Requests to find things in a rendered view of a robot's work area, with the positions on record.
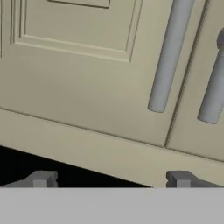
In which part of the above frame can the cream plain cabinet door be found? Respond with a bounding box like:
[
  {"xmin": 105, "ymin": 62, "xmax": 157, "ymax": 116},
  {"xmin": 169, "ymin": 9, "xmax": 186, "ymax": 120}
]
[{"xmin": 165, "ymin": 0, "xmax": 224, "ymax": 162}]

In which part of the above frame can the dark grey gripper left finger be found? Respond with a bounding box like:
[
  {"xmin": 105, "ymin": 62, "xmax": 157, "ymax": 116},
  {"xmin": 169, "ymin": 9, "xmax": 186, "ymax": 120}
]
[{"xmin": 1, "ymin": 171, "xmax": 59, "ymax": 189}]

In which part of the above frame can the long grey bar handle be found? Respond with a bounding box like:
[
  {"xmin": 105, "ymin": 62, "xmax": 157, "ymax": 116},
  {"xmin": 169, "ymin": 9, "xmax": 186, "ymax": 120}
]
[{"xmin": 147, "ymin": 0, "xmax": 196, "ymax": 114}]

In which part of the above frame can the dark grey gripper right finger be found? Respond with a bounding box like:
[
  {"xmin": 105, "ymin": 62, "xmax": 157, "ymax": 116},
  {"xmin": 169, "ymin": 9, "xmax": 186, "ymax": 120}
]
[{"xmin": 165, "ymin": 170, "xmax": 223, "ymax": 189}]

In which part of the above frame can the cream cabinet base frame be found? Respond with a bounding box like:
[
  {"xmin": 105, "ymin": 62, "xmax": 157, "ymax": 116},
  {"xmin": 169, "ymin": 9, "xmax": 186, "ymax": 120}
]
[{"xmin": 0, "ymin": 108, "xmax": 224, "ymax": 189}]

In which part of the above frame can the cream panelled cabinet door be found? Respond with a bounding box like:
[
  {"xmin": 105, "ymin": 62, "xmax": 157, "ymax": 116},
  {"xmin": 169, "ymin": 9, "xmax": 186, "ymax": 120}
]
[{"xmin": 0, "ymin": 0, "xmax": 210, "ymax": 148}]

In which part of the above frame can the grey bar handle with mount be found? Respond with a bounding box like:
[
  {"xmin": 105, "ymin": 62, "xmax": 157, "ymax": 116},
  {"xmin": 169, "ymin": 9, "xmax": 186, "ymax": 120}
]
[{"xmin": 197, "ymin": 28, "xmax": 224, "ymax": 125}]

